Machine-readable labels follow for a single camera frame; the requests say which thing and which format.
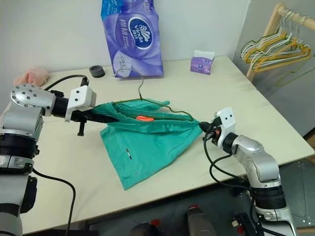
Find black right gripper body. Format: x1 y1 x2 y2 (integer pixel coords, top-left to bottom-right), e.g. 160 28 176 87
206 118 221 147

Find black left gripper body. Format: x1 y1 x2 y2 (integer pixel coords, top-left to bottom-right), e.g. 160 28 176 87
65 109 99 123

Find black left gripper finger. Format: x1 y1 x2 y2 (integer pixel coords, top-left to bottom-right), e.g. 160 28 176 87
86 115 119 123
76 121 86 137

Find green wire hanger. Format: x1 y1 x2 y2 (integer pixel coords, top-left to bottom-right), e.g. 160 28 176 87
111 68 195 122

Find green shorts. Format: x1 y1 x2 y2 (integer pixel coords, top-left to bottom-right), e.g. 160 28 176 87
94 100 204 192

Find black round cap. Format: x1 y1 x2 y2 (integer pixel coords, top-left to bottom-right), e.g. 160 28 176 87
89 64 106 79

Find small purple tissue pack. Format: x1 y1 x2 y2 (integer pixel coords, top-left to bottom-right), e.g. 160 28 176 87
189 49 216 76

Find pink cloth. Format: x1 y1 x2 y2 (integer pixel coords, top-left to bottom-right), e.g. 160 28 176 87
13 65 50 87

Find purple toilet paper pack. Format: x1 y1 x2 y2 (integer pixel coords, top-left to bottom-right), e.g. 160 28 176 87
100 0 164 80

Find dark rounded shape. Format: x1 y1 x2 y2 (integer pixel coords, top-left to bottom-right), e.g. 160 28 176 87
186 206 215 236
128 222 158 236

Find wooden clothes rack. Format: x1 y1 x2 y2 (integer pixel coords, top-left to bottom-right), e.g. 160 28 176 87
246 2 315 82

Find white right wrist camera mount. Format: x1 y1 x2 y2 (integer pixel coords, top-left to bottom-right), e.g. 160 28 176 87
213 106 238 148

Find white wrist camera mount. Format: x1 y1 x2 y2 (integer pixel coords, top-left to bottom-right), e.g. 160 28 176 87
64 85 97 122
213 106 238 148

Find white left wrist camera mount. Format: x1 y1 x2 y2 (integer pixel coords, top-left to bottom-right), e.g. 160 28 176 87
64 85 97 122

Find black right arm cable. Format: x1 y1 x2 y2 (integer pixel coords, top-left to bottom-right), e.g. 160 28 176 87
202 133 262 236

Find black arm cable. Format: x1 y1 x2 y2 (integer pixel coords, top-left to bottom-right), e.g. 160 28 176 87
202 133 262 236
31 74 90 236

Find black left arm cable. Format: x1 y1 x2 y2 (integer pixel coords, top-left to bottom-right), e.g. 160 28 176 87
31 74 90 236

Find black and red bracket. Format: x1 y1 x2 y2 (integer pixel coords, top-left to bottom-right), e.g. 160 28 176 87
230 212 257 236

